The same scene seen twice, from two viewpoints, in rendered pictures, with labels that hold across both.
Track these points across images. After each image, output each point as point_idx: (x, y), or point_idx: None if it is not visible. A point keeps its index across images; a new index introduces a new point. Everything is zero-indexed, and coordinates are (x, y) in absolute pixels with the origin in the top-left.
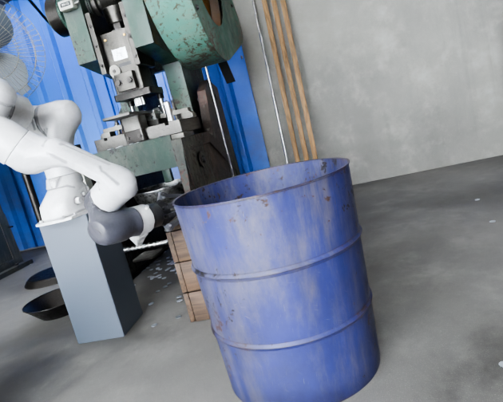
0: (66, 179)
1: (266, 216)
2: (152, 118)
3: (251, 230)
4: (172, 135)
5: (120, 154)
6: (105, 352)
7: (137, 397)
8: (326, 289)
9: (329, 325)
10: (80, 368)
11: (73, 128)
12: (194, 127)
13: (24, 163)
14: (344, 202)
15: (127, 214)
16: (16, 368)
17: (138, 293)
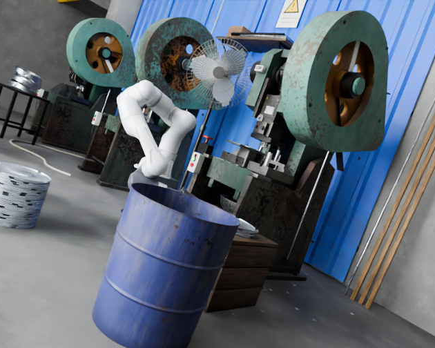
0: (163, 153)
1: (141, 209)
2: (262, 158)
3: (133, 211)
4: (251, 172)
5: (224, 165)
6: (110, 249)
7: (80, 268)
8: (144, 273)
9: (133, 293)
10: (93, 244)
11: (184, 129)
12: (282, 180)
13: (126, 127)
14: (190, 238)
15: (150, 183)
16: (83, 225)
17: None
